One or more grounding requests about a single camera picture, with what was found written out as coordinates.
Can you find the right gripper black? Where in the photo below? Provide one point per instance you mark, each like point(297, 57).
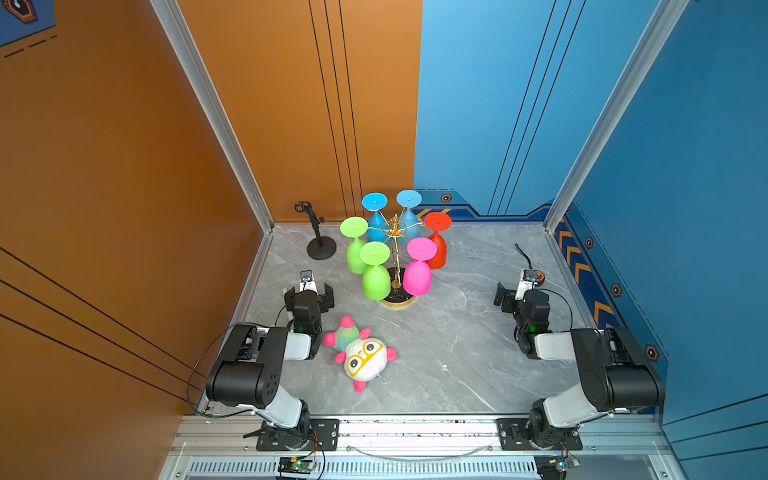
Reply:
point(503, 297)

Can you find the pink wine glass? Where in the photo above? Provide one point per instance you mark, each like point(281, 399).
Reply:
point(417, 279)

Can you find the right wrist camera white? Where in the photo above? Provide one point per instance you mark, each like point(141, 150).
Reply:
point(523, 287)

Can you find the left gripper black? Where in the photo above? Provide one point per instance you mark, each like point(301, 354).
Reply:
point(327, 297)

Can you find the circuit board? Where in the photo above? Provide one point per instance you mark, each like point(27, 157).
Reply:
point(550, 468)
point(295, 467)

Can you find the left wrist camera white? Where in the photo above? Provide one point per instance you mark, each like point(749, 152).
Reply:
point(307, 281)

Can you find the right light blue wine glass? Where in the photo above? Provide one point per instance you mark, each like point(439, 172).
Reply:
point(409, 199)

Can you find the black phone stand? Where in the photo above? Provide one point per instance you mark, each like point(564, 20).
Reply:
point(321, 247)

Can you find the green wine glass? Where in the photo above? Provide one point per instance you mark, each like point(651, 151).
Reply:
point(355, 228)
point(376, 279)

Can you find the red wine glass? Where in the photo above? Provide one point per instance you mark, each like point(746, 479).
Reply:
point(438, 222)

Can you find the aluminium front rail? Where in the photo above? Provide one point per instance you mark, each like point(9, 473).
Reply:
point(422, 446)

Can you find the gold wine glass rack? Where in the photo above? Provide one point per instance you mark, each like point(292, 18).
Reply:
point(395, 229)

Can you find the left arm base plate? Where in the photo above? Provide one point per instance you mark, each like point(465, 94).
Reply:
point(325, 431)

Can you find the left blue wine glass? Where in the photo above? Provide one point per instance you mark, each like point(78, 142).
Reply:
point(374, 203)

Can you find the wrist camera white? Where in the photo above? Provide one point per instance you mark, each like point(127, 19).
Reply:
point(307, 281)
point(523, 287)

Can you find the left circuit board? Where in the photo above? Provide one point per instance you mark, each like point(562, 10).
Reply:
point(295, 467)

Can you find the plush toy with glasses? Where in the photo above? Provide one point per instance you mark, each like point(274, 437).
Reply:
point(361, 356)

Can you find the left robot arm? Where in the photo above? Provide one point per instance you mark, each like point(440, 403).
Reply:
point(247, 371)

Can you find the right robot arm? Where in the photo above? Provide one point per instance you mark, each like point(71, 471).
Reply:
point(614, 372)

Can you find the right circuit board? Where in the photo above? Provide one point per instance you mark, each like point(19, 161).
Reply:
point(550, 468)

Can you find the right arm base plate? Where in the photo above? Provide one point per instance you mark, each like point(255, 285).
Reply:
point(518, 434)

